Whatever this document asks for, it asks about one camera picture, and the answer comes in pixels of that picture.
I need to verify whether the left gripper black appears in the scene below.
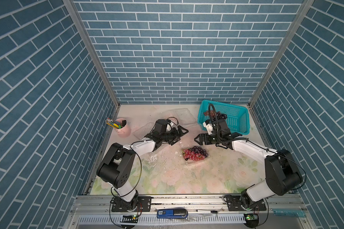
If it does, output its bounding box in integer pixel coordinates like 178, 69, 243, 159
160, 126, 188, 146

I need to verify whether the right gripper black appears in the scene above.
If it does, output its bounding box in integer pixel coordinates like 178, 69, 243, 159
194, 133, 221, 145

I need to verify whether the dark purple grape bunch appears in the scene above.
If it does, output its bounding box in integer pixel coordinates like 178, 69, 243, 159
190, 146, 208, 157

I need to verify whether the clear clamshell container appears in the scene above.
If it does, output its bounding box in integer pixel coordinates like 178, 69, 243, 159
180, 144, 210, 165
160, 108, 197, 126
133, 122, 154, 140

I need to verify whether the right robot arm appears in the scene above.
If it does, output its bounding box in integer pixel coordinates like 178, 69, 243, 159
194, 119, 304, 208

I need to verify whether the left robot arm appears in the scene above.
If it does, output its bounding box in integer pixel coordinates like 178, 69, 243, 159
97, 119, 189, 203

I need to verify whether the dark grape bunch middle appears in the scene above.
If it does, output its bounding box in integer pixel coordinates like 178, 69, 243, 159
216, 112, 227, 120

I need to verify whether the teal plastic basket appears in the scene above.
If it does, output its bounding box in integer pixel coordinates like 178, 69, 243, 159
197, 100, 250, 135

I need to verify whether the pink pen cup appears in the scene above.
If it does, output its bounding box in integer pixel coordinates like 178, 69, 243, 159
115, 118, 131, 138

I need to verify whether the coloured pens bundle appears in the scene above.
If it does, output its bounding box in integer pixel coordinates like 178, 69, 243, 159
105, 118, 122, 129

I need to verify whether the black marker pen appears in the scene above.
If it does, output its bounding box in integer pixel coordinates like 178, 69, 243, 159
196, 210, 218, 214

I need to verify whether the blue black handheld device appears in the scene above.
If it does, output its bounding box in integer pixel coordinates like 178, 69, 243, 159
157, 208, 188, 219

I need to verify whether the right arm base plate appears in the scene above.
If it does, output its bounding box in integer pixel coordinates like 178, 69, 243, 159
223, 195, 267, 211

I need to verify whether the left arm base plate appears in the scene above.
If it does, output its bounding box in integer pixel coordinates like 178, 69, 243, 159
111, 196, 152, 212

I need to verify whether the aluminium front rail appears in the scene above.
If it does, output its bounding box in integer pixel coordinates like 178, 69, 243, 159
64, 194, 315, 229

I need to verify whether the teal metal bracket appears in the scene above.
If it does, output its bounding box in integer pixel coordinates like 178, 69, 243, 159
273, 209, 305, 218

